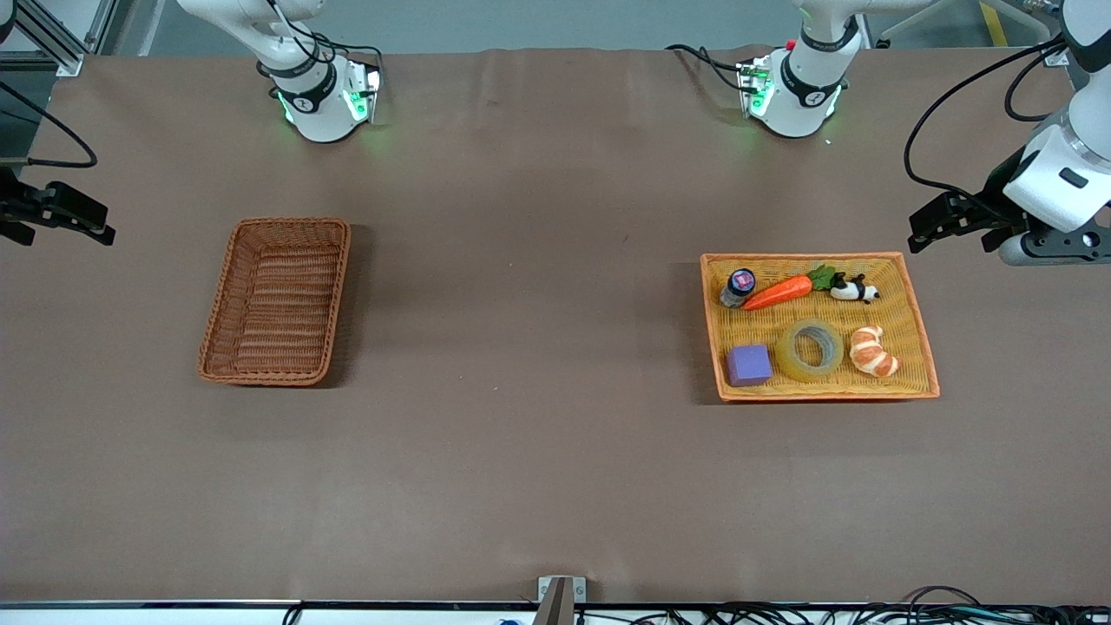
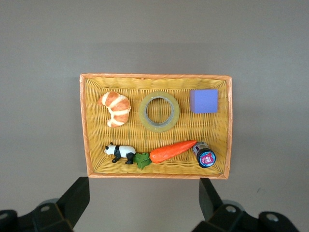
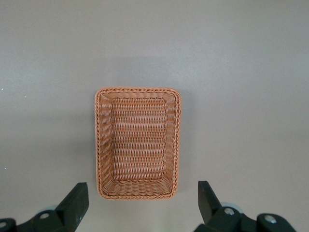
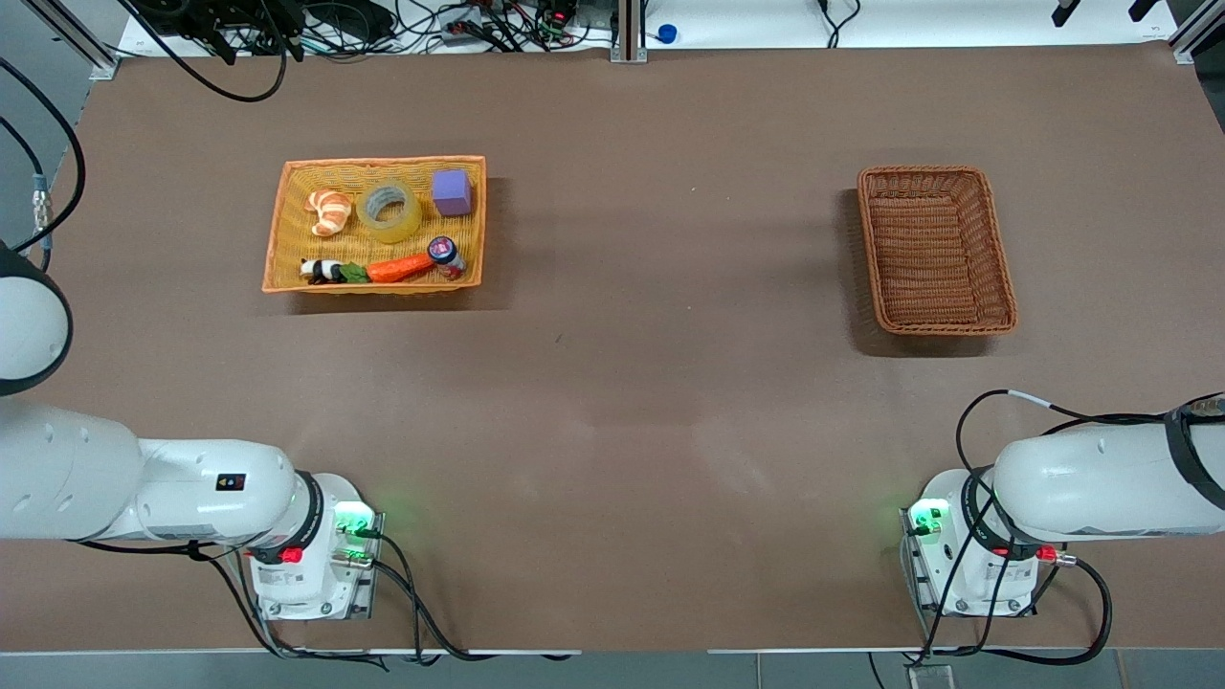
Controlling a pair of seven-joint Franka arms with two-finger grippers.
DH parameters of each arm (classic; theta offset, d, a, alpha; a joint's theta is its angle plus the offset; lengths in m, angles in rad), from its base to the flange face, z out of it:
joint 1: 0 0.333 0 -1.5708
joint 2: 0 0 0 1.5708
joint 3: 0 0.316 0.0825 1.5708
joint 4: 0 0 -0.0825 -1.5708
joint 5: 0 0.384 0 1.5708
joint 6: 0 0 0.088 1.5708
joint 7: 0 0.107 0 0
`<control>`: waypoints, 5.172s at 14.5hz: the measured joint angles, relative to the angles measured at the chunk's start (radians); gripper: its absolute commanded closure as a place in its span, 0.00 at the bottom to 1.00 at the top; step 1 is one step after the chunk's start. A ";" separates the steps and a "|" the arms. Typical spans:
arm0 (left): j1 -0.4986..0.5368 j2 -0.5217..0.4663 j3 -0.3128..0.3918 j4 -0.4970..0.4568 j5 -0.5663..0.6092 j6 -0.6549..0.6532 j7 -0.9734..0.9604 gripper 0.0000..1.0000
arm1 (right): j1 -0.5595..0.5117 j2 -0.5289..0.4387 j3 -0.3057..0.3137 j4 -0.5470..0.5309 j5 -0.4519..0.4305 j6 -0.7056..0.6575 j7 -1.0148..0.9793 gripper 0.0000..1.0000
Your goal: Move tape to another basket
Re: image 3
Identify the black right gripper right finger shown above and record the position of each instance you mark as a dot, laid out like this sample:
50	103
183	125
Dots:
212	212

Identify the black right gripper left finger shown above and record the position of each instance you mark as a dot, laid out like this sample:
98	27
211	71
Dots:
70	210

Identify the brown wicker basket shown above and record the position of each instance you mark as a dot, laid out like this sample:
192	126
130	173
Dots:
137	145

